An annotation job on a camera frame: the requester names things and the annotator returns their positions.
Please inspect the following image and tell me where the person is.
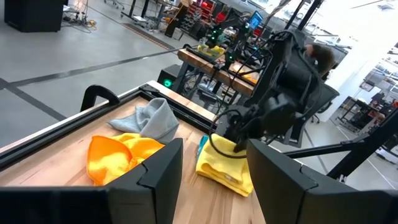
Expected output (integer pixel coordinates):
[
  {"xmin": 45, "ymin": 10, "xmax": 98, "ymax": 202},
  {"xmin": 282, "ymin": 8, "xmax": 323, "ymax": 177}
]
[{"xmin": 303, "ymin": 42, "xmax": 336, "ymax": 77}]

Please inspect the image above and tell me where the teal microfiber towel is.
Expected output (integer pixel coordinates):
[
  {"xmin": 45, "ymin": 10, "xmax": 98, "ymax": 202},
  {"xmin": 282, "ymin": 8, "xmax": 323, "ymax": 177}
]
[{"xmin": 197, "ymin": 134, "xmax": 210, "ymax": 162}]

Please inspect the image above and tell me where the black aluminium table frame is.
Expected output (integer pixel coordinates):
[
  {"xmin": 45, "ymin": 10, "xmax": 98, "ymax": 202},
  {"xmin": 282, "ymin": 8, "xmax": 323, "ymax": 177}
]
[{"xmin": 0, "ymin": 80, "xmax": 398, "ymax": 187}]

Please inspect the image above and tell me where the orange microfiber towel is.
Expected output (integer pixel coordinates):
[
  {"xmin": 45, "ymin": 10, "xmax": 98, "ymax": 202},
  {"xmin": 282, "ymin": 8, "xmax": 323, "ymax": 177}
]
[{"xmin": 86, "ymin": 133, "xmax": 165, "ymax": 187}]

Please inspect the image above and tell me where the yellow microfiber towel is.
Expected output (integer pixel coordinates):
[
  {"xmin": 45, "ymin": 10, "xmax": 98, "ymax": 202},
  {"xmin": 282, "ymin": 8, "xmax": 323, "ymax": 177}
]
[{"xmin": 195, "ymin": 133, "xmax": 254, "ymax": 197}]

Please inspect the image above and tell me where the wooden background workbench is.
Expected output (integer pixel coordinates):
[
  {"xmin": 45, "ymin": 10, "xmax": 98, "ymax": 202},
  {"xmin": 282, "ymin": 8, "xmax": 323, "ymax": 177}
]
[{"xmin": 177, "ymin": 48, "xmax": 261, "ymax": 97}]

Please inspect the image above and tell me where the black computer tower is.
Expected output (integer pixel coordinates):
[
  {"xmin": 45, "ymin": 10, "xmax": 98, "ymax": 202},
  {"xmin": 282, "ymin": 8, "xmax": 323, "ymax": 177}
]
[{"xmin": 157, "ymin": 64, "xmax": 183, "ymax": 91}]

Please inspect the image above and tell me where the black frame handle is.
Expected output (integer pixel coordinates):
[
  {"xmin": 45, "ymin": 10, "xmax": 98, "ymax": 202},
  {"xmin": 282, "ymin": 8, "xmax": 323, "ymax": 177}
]
[{"xmin": 80, "ymin": 84, "xmax": 121, "ymax": 113}]

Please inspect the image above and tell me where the small lit monitor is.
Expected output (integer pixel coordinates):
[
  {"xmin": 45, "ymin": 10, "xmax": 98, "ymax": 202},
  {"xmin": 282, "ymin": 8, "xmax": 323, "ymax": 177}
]
[{"xmin": 248, "ymin": 11, "xmax": 264, "ymax": 31}]

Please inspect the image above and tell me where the grey microfiber towel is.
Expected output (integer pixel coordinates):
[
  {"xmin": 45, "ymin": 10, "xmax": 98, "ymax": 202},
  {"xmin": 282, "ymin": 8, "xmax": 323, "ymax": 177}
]
[{"xmin": 108, "ymin": 97, "xmax": 180, "ymax": 144}]

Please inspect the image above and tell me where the black cabinet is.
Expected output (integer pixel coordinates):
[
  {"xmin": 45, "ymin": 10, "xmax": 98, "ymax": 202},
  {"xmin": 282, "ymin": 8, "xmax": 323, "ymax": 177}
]
[{"xmin": 4, "ymin": 0, "xmax": 65, "ymax": 33}]

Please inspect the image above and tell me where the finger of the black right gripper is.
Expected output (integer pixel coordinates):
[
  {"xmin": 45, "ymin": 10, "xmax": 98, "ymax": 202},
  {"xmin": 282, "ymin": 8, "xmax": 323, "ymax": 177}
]
[{"xmin": 233, "ymin": 138, "xmax": 249, "ymax": 153}]

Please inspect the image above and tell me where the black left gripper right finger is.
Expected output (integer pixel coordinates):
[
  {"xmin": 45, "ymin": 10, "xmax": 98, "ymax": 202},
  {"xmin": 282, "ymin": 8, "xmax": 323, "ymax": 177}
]
[{"xmin": 247, "ymin": 138, "xmax": 398, "ymax": 224}]

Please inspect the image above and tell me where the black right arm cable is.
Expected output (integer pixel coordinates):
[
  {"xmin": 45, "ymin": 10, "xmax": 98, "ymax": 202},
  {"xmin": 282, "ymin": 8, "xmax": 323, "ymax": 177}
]
[{"xmin": 208, "ymin": 108, "xmax": 249, "ymax": 159}]

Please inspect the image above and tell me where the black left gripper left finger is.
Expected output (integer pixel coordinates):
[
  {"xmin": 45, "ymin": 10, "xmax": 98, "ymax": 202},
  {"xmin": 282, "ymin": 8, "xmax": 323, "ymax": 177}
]
[{"xmin": 0, "ymin": 138, "xmax": 184, "ymax": 224}]

